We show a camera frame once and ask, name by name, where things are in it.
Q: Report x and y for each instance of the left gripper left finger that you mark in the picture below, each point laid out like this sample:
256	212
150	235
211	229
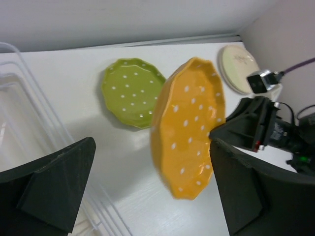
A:
43	197

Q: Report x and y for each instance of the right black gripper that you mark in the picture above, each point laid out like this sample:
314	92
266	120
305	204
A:
254	124

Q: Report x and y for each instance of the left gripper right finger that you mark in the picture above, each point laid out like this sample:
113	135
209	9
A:
261	199

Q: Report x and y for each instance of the orange plate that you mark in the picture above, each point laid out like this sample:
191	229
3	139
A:
191	104

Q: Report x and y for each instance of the cream and green plate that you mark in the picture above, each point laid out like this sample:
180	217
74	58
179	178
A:
235	64

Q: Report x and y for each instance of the clear plastic dish rack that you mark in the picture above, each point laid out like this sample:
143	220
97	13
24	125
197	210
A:
30	129

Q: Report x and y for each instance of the green polka dot plate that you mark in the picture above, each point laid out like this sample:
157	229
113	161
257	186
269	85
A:
130	89

